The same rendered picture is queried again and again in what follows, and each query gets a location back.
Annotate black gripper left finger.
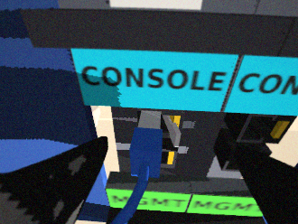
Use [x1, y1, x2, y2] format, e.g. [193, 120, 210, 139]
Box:
[0, 136, 108, 224]

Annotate blue flat panel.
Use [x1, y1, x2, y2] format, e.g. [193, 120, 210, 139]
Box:
[0, 0, 298, 224]

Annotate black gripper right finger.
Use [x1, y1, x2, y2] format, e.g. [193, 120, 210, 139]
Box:
[234, 145, 298, 224]

